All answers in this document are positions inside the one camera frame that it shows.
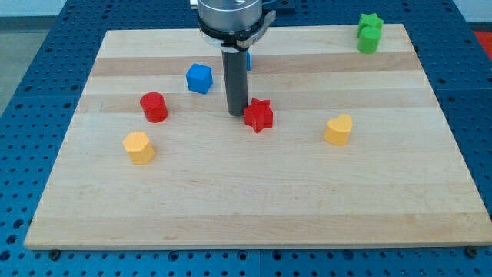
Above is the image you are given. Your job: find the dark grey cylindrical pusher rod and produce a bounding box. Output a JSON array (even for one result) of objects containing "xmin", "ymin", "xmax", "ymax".
[{"xmin": 222, "ymin": 51, "xmax": 248, "ymax": 117}]

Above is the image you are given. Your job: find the red star block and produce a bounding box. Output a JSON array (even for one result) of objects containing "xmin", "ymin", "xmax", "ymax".
[{"xmin": 244, "ymin": 98, "xmax": 274, "ymax": 133}]

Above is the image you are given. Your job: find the green star block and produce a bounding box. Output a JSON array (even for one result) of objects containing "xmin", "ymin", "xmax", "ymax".
[{"xmin": 357, "ymin": 13, "xmax": 384, "ymax": 38}]

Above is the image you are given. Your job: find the blue block behind rod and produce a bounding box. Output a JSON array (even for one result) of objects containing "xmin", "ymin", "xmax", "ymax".
[{"xmin": 246, "ymin": 52, "xmax": 251, "ymax": 71}]

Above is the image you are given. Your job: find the blue cube block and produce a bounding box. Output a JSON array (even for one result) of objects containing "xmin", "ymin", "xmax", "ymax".
[{"xmin": 185, "ymin": 63, "xmax": 213, "ymax": 95}]

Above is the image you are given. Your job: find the red cylinder block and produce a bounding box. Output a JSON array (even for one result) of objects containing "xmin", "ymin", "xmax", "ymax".
[{"xmin": 140, "ymin": 92, "xmax": 168, "ymax": 123}]

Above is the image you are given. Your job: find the yellow heart block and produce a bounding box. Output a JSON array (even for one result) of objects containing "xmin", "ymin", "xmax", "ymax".
[{"xmin": 324, "ymin": 114, "xmax": 353, "ymax": 146}]

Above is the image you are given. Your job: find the yellow hexagon block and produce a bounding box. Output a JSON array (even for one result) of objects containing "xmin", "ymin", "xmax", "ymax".
[{"xmin": 122, "ymin": 132, "xmax": 155, "ymax": 165}]

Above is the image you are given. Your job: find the light wooden board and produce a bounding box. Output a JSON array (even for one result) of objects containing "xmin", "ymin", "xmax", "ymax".
[{"xmin": 25, "ymin": 24, "xmax": 491, "ymax": 250}]

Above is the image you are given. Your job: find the green cylinder block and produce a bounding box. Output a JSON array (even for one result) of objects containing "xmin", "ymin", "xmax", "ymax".
[{"xmin": 357, "ymin": 26, "xmax": 381, "ymax": 54}]

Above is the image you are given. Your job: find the blue perforated table plate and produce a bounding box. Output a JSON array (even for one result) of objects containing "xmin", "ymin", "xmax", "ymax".
[{"xmin": 1, "ymin": 1, "xmax": 491, "ymax": 276}]

